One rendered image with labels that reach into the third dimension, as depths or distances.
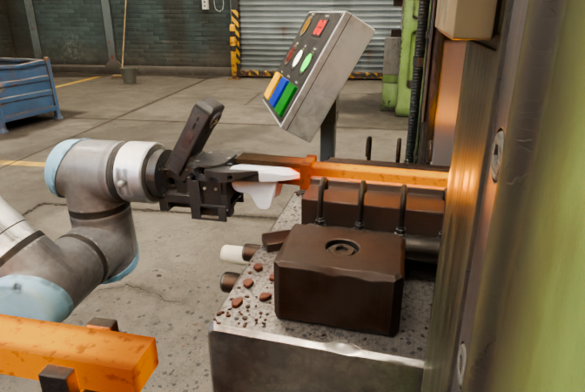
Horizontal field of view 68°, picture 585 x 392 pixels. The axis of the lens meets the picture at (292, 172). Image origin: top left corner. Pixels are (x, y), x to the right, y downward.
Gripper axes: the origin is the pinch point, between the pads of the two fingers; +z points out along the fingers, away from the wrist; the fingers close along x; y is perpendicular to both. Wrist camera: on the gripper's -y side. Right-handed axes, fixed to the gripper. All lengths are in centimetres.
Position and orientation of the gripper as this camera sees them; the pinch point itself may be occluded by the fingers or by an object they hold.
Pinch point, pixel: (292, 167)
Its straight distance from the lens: 58.1
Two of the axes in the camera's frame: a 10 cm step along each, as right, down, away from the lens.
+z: 9.7, 0.6, -2.4
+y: 0.3, 9.4, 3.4
